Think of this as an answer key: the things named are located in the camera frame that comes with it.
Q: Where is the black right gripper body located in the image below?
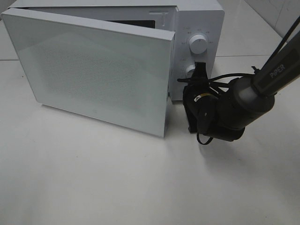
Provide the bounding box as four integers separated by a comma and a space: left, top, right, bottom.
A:
183, 62, 217, 134

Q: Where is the white timer knob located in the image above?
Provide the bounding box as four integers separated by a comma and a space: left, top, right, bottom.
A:
186, 65, 195, 78

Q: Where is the white microwave door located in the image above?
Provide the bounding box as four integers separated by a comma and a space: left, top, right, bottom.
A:
1, 8, 175, 137

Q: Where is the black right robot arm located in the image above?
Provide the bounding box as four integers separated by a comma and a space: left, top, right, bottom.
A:
177, 19, 300, 145

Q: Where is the upper white power knob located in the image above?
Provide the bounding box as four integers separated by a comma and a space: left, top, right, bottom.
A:
189, 34, 208, 54

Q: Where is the white microwave oven body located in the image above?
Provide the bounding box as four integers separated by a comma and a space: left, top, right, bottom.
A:
1, 0, 225, 101

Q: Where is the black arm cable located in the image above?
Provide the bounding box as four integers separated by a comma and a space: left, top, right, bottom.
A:
177, 74, 244, 145

